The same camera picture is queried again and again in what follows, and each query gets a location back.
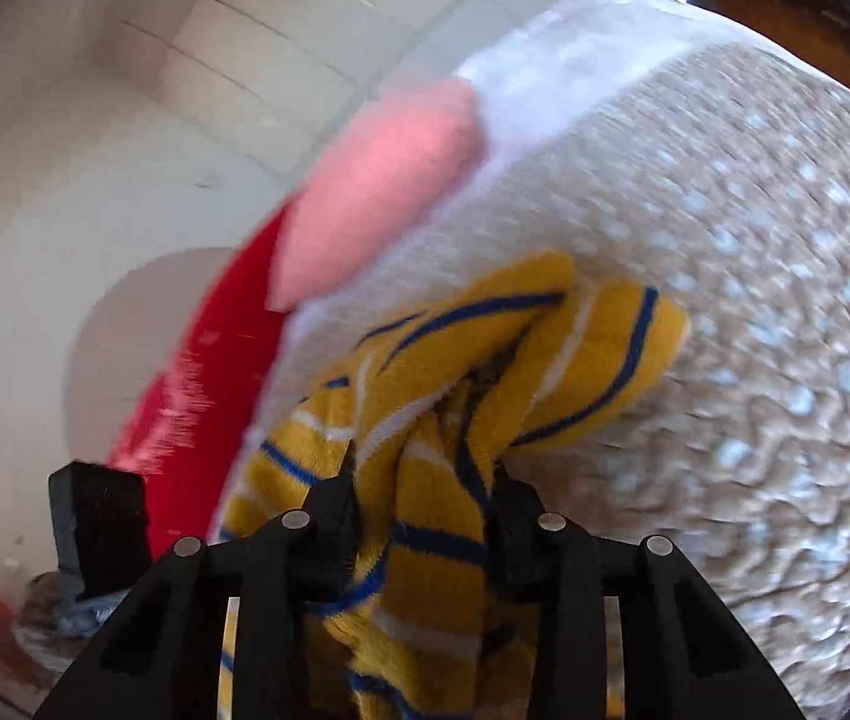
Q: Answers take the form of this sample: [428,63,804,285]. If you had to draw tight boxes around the yellow striped knit sweater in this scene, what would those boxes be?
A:
[220,254,690,718]

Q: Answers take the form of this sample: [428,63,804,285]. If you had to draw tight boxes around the red patterned pillow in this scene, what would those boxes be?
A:
[106,193,298,559]

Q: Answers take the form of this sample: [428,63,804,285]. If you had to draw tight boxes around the white round headboard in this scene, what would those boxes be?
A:
[62,247,233,461]

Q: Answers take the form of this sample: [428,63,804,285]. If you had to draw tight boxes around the white glossy wardrobe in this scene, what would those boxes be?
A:
[78,0,593,174]

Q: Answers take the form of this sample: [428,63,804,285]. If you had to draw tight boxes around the pink pillow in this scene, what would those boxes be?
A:
[269,78,485,310]

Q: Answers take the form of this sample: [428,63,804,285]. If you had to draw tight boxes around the beige white-dotted bedspread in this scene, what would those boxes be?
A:
[260,44,850,718]

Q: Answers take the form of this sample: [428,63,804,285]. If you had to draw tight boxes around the white bed sheet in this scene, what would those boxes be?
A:
[213,0,794,511]

